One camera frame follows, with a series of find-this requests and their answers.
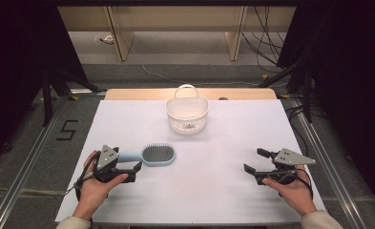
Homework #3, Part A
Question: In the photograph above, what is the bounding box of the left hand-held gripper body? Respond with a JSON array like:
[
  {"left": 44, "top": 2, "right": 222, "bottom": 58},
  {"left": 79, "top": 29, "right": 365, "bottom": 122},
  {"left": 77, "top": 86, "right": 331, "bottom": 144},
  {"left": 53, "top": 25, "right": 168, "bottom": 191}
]
[{"left": 93, "top": 144, "right": 137, "bottom": 184}]

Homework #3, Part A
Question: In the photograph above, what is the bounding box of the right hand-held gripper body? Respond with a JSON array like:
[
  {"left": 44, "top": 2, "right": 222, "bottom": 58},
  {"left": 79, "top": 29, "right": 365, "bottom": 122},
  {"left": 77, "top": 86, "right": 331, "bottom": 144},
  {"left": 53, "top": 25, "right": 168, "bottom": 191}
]
[{"left": 255, "top": 148, "right": 317, "bottom": 186}]

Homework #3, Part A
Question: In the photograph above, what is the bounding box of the light blue hairbrush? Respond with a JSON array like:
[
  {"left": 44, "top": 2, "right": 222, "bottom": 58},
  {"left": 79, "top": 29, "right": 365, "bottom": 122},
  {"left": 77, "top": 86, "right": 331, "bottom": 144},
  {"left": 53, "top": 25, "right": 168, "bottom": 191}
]
[{"left": 117, "top": 143, "right": 177, "bottom": 168}]

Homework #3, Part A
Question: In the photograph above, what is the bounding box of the white plastic basket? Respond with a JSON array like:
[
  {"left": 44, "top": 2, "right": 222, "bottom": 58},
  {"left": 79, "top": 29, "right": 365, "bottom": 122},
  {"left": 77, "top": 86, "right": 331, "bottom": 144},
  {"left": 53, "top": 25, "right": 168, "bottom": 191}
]
[{"left": 165, "top": 83, "right": 210, "bottom": 135}]

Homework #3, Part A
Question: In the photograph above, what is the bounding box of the person's right hand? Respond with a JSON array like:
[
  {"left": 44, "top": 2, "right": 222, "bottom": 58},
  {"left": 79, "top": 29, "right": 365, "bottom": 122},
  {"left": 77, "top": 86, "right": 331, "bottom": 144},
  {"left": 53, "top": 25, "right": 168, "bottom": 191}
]
[{"left": 261, "top": 163, "right": 319, "bottom": 218}]

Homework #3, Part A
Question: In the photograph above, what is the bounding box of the person's left hand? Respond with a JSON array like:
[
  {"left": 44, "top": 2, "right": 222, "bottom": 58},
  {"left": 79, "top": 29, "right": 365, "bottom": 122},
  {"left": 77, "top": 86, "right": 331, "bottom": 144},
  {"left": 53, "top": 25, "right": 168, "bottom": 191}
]
[{"left": 74, "top": 150, "right": 130, "bottom": 221}]

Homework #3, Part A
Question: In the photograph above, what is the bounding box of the white board sheet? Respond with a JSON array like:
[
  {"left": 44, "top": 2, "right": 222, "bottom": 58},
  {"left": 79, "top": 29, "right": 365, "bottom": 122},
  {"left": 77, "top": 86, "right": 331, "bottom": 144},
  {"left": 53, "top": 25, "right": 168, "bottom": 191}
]
[{"left": 54, "top": 98, "right": 326, "bottom": 224}]

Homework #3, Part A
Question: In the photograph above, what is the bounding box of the black metal stand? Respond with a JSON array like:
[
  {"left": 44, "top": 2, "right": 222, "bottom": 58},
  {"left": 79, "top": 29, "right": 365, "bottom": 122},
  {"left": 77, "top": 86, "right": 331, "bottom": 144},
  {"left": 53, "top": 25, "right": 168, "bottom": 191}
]
[
  {"left": 257, "top": 58, "right": 314, "bottom": 124},
  {"left": 41, "top": 62, "right": 107, "bottom": 128}
]

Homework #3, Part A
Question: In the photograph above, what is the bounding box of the light wooden table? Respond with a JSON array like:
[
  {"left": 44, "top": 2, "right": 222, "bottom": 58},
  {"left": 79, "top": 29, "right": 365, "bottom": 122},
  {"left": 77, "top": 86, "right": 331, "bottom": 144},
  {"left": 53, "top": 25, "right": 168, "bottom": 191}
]
[{"left": 104, "top": 87, "right": 278, "bottom": 102}]

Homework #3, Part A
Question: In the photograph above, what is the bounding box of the black curtain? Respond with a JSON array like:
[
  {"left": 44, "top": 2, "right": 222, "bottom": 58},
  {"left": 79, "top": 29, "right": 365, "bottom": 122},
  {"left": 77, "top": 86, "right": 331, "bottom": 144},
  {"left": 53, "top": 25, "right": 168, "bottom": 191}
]
[
  {"left": 0, "top": 0, "right": 89, "bottom": 168},
  {"left": 276, "top": 0, "right": 375, "bottom": 219}
]

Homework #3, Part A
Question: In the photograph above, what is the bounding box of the round floor socket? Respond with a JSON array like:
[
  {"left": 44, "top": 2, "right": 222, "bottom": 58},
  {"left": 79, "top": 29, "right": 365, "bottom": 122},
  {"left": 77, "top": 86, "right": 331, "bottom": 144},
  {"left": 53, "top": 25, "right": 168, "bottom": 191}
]
[{"left": 94, "top": 31, "right": 115, "bottom": 46}]

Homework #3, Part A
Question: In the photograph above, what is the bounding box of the beige wooden desk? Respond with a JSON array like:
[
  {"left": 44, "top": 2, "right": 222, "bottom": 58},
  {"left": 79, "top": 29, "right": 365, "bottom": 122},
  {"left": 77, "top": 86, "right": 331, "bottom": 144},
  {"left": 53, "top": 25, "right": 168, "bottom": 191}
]
[{"left": 56, "top": 5, "right": 298, "bottom": 63}]

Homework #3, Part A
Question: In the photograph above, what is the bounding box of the black floor cable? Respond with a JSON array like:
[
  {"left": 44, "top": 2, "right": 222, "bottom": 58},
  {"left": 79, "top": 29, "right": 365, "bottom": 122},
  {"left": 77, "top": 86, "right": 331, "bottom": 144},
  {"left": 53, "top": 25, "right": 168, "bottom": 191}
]
[{"left": 284, "top": 104, "right": 309, "bottom": 157}]

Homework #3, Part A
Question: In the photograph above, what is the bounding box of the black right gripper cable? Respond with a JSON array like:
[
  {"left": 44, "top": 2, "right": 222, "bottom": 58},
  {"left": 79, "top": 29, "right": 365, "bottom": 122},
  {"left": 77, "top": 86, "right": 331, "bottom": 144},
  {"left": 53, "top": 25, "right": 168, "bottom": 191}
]
[{"left": 295, "top": 167, "right": 314, "bottom": 200}]

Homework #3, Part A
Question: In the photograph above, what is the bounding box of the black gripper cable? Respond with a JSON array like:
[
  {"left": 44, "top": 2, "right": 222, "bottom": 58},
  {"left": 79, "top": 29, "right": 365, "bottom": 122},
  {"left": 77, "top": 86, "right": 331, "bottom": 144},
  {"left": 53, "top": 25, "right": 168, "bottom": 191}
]
[
  {"left": 295, "top": 167, "right": 314, "bottom": 200},
  {"left": 73, "top": 150, "right": 102, "bottom": 202}
]

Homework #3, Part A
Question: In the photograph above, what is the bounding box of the aluminium floor rail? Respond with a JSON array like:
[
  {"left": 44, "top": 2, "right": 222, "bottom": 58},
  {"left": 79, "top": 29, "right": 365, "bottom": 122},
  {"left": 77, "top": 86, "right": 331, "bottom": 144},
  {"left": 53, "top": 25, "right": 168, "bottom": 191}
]
[
  {"left": 288, "top": 97, "right": 368, "bottom": 229},
  {"left": 0, "top": 94, "right": 69, "bottom": 229}
]

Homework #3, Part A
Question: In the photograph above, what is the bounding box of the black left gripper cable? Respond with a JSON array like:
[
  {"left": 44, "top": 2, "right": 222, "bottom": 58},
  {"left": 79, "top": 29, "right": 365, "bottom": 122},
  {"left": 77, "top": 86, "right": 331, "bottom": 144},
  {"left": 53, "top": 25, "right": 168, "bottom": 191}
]
[{"left": 73, "top": 150, "right": 102, "bottom": 202}]

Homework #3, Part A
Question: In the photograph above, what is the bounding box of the bundle of black cables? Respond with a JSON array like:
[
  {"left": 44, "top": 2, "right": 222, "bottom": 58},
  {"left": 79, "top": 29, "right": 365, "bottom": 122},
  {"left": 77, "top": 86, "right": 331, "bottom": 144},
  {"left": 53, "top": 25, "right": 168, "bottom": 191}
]
[{"left": 241, "top": 6, "right": 287, "bottom": 73}]

